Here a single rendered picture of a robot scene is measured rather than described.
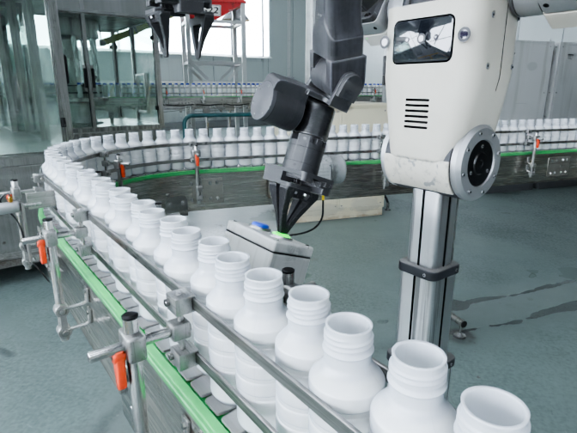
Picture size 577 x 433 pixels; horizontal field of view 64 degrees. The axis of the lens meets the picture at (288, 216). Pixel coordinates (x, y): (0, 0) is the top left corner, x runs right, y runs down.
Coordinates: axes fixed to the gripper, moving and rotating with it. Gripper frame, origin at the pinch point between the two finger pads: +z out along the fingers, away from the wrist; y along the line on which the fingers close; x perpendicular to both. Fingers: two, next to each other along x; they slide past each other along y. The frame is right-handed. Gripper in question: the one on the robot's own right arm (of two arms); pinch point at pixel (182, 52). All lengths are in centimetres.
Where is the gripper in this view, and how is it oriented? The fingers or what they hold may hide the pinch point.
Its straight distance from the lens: 92.3
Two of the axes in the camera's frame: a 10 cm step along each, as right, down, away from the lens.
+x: 6.0, 2.2, -7.7
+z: 0.0, 9.6, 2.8
